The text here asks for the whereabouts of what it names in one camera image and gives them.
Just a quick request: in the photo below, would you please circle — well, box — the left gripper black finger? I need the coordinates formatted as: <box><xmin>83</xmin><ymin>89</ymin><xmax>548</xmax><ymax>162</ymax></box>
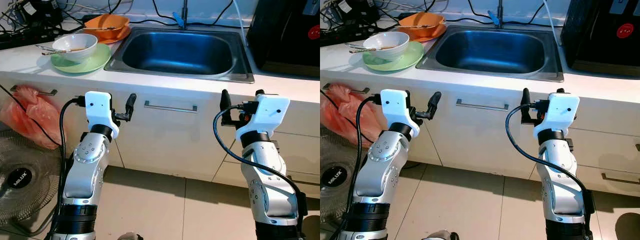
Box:
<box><xmin>429</xmin><ymin>91</ymin><xmax>443</xmax><ymax>120</ymax></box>
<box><xmin>125</xmin><ymin>93</ymin><xmax>138</xmax><ymax>122</ymax></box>

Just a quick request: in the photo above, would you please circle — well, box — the green plate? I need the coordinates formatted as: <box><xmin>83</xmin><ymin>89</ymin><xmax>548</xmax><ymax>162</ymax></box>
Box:
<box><xmin>362</xmin><ymin>41</ymin><xmax>425</xmax><ymax>72</ymax></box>
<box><xmin>50</xmin><ymin>42</ymin><xmax>112</xmax><ymax>75</ymax></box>

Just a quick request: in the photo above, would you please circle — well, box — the white bowl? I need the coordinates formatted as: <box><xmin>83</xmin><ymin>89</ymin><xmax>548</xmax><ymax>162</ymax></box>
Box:
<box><xmin>363</xmin><ymin>31</ymin><xmax>411</xmax><ymax>62</ymax></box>
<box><xmin>52</xmin><ymin>33</ymin><xmax>99</xmax><ymax>63</ymax></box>

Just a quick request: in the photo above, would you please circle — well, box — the metal spoon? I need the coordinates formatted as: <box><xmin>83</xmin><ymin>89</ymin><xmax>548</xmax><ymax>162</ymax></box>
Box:
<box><xmin>35</xmin><ymin>44</ymin><xmax>68</xmax><ymax>54</ymax></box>
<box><xmin>345</xmin><ymin>42</ymin><xmax>378</xmax><ymax>53</ymax></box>

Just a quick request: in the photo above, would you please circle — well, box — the white kitchen cabinet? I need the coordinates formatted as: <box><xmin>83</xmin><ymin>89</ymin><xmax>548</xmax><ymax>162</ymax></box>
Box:
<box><xmin>0</xmin><ymin>70</ymin><xmax>321</xmax><ymax>200</ymax></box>
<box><xmin>320</xmin><ymin>67</ymin><xmax>640</xmax><ymax>198</ymax></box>

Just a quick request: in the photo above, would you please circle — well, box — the stainless steel sink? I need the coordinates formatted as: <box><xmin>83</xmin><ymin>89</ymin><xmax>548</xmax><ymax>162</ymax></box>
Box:
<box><xmin>104</xmin><ymin>26</ymin><xmax>255</xmax><ymax>84</ymax></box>
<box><xmin>416</xmin><ymin>25</ymin><xmax>565</xmax><ymax>83</ymax></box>

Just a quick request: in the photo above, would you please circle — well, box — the black appliance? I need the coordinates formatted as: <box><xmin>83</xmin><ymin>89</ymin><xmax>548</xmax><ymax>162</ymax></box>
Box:
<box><xmin>560</xmin><ymin>0</ymin><xmax>640</xmax><ymax>77</ymax></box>
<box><xmin>246</xmin><ymin>0</ymin><xmax>321</xmax><ymax>79</ymax></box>

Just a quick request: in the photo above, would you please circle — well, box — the orange plate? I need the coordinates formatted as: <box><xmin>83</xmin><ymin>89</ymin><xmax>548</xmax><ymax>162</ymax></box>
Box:
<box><xmin>399</xmin><ymin>24</ymin><xmax>448</xmax><ymax>44</ymax></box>
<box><xmin>84</xmin><ymin>25</ymin><xmax>132</xmax><ymax>45</ymax></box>

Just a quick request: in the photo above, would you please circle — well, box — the orange bowl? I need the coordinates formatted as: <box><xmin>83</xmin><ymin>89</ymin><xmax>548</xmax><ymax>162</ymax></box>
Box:
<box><xmin>398</xmin><ymin>12</ymin><xmax>446</xmax><ymax>39</ymax></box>
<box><xmin>82</xmin><ymin>14</ymin><xmax>131</xmax><ymax>41</ymax></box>

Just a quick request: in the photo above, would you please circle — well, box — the red plastic bag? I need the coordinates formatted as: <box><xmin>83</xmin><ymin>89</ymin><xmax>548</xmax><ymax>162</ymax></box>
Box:
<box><xmin>320</xmin><ymin>84</ymin><xmax>370</xmax><ymax>149</ymax></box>
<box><xmin>0</xmin><ymin>86</ymin><xmax>64</xmax><ymax>150</ymax></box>

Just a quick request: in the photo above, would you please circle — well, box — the black power strip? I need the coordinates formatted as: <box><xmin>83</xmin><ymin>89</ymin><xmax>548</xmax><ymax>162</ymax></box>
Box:
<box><xmin>0</xmin><ymin>27</ymin><xmax>57</xmax><ymax>51</ymax></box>
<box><xmin>320</xmin><ymin>22</ymin><xmax>368</xmax><ymax>47</ymax></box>

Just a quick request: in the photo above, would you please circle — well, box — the black power adapter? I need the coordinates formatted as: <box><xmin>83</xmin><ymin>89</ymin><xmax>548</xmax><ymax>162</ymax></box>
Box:
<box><xmin>336</xmin><ymin>0</ymin><xmax>371</xmax><ymax>22</ymax></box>
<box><xmin>15</xmin><ymin>0</ymin><xmax>63</xmax><ymax>27</ymax></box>

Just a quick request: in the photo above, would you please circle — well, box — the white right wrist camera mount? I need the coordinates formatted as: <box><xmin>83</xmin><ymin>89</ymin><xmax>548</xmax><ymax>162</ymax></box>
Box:
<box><xmin>235</xmin><ymin>93</ymin><xmax>291</xmax><ymax>142</ymax></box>
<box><xmin>533</xmin><ymin>92</ymin><xmax>581</xmax><ymax>140</ymax></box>

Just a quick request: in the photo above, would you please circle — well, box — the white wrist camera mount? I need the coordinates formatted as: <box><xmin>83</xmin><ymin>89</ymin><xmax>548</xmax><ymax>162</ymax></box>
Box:
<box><xmin>235</xmin><ymin>93</ymin><xmax>291</xmax><ymax>142</ymax></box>
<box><xmin>84</xmin><ymin>91</ymin><xmax>121</xmax><ymax>140</ymax></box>
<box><xmin>380</xmin><ymin>89</ymin><xmax>420</xmax><ymax>139</ymax></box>
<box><xmin>533</xmin><ymin>92</ymin><xmax>581</xmax><ymax>140</ymax></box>

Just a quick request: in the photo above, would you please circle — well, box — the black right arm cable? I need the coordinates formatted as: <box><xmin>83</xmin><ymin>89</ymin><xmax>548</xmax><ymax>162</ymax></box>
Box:
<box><xmin>504</xmin><ymin>101</ymin><xmax>596</xmax><ymax>217</ymax></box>
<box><xmin>213</xmin><ymin>101</ymin><xmax>307</xmax><ymax>221</ymax></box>

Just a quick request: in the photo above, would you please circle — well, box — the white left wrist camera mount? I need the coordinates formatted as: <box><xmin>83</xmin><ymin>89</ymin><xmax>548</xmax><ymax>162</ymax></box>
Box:
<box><xmin>380</xmin><ymin>89</ymin><xmax>420</xmax><ymax>139</ymax></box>
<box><xmin>84</xmin><ymin>91</ymin><xmax>121</xmax><ymax>140</ymax></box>

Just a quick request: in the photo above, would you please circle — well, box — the long steel drawer handle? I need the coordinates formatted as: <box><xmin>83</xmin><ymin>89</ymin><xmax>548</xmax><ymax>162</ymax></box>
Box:
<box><xmin>455</xmin><ymin>98</ymin><xmax>510</xmax><ymax>112</ymax></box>
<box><xmin>144</xmin><ymin>100</ymin><xmax>199</xmax><ymax>114</ymax></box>

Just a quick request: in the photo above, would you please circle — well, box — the steel cabinet door handle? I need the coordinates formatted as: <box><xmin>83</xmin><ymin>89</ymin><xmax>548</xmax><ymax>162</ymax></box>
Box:
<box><xmin>10</xmin><ymin>84</ymin><xmax>59</xmax><ymax>97</ymax></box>
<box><xmin>322</xmin><ymin>82</ymin><xmax>370</xmax><ymax>96</ymax></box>

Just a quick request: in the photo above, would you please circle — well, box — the white hose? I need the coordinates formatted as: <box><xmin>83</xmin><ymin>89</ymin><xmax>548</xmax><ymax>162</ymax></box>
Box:
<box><xmin>231</xmin><ymin>0</ymin><xmax>249</xmax><ymax>47</ymax></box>
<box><xmin>543</xmin><ymin>0</ymin><xmax>557</xmax><ymax>34</ymax></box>

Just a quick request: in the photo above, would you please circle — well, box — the thin black cord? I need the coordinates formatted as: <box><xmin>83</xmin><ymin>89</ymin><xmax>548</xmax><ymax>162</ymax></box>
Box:
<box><xmin>320</xmin><ymin>89</ymin><xmax>362</xmax><ymax>148</ymax></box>
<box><xmin>0</xmin><ymin>84</ymin><xmax>65</xmax><ymax>150</ymax></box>

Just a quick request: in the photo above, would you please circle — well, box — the steel faucet with blue handle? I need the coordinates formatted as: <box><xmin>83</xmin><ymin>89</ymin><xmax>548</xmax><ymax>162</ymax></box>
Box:
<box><xmin>487</xmin><ymin>0</ymin><xmax>504</xmax><ymax>29</ymax></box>
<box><xmin>172</xmin><ymin>0</ymin><xmax>190</xmax><ymax>30</ymax></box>

